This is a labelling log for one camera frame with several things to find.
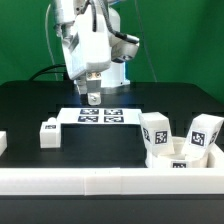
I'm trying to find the white U-shaped fence wall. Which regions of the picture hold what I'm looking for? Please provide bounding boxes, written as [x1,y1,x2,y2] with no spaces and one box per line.
[0,130,224,196]

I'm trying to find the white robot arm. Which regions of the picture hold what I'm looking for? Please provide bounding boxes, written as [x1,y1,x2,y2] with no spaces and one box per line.
[51,0,139,105]

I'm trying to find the white cable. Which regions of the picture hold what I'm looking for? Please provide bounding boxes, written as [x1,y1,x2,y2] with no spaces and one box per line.
[44,3,59,81]

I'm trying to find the black cables at base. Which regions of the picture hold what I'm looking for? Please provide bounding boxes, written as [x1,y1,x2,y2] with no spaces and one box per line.
[29,63,69,82]

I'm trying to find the white round stool seat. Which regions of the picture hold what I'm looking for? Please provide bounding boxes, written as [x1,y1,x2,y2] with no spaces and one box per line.
[145,137,208,169]

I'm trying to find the white sheet with markers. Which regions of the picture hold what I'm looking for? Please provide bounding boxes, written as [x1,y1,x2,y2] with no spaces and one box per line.
[57,108,141,125]

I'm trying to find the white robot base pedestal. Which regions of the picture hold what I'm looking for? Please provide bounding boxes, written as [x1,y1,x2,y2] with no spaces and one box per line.
[73,6,132,89]

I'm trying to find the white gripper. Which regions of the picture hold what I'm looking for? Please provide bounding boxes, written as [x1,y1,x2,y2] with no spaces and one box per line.
[62,13,111,106]

